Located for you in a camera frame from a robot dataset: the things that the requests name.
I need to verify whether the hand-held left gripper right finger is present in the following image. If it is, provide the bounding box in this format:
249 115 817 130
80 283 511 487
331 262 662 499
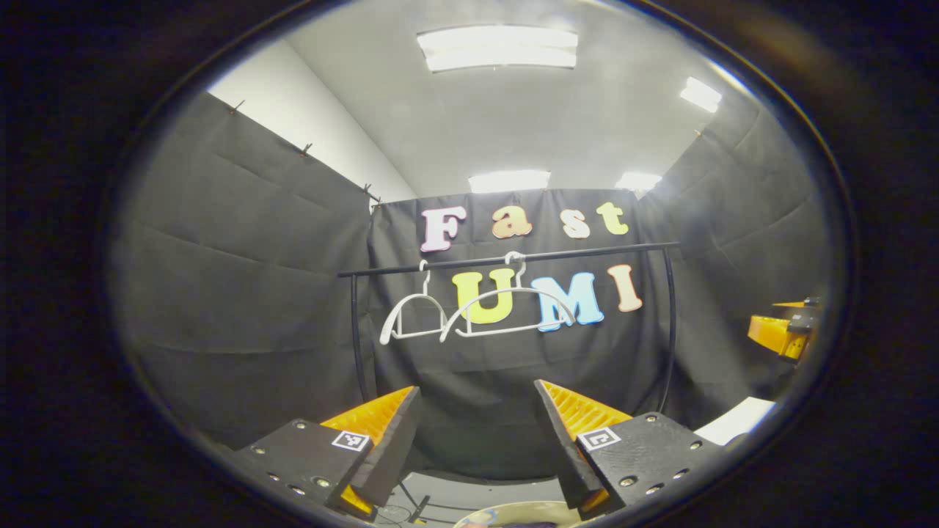
533 378 724 521

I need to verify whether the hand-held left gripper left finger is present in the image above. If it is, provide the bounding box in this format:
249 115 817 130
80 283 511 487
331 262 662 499
233 386 423 521

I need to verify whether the beige laundry hamper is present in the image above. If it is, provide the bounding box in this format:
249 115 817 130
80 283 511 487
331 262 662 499
455 501 588 528

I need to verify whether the white plastic clothes hanger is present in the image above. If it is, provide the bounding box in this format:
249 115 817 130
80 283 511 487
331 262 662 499
439 252 577 344
379 260 449 346

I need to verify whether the black metal clothes rack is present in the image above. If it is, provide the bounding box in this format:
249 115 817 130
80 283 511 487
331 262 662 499
337 242 681 526

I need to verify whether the white flat panel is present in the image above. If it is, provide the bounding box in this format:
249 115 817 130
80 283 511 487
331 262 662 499
693 397 777 447

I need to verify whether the black backdrop cloth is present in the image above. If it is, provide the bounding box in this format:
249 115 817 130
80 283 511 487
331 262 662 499
110 92 833 481

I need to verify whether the large ceiling light panel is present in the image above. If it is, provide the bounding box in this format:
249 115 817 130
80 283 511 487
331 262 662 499
417 26 579 73

